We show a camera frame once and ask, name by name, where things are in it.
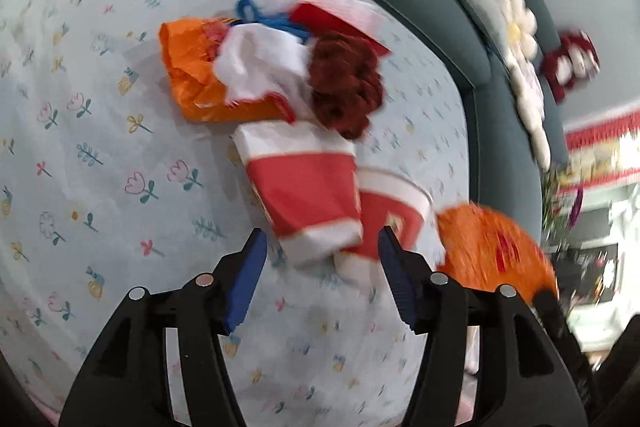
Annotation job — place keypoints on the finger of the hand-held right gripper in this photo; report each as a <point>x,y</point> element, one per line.
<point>555,324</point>

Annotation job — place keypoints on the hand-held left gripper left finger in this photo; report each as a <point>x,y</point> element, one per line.
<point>245,282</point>

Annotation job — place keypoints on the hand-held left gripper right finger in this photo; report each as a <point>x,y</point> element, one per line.
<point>400,277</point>

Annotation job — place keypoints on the red paper cup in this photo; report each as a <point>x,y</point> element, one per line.
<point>390,212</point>

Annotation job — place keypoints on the orange wrapper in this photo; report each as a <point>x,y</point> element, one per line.
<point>490,252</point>

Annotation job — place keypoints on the red and white paper bag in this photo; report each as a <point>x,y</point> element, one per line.
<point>300,197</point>

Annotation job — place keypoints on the artificial flower bunch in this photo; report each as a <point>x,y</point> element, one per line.
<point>560,202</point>

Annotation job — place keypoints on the red and white patterned cloth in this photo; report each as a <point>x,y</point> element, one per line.
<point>600,139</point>

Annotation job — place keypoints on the dark red scrunchie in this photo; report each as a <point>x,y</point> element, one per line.
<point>345,82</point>

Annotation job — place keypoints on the white flower cushion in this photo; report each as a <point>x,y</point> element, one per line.
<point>532,107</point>
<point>515,27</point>

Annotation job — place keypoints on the floral print tablecloth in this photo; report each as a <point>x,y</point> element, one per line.
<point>100,107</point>

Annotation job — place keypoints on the orange cloth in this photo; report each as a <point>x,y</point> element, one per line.
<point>185,57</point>

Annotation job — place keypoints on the red plush toy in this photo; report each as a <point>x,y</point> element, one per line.
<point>572,59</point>

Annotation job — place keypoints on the red white cloth at top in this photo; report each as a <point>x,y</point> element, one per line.
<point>325,9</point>

